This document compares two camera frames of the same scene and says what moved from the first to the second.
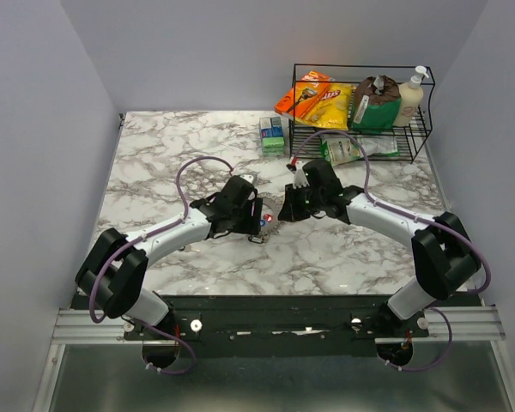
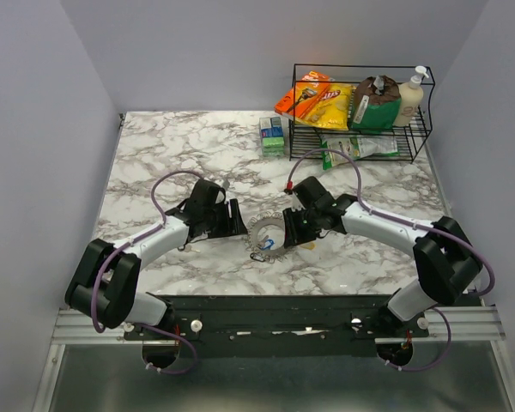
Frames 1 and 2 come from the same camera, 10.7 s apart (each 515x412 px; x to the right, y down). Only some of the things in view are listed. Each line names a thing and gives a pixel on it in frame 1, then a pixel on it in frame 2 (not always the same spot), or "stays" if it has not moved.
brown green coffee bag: (376, 104) stays
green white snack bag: (337, 149) stays
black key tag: (256, 239) → (257, 256)
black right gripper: (289, 210) → (293, 236)
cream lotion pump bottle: (412, 94) stays
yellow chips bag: (331, 109) stays
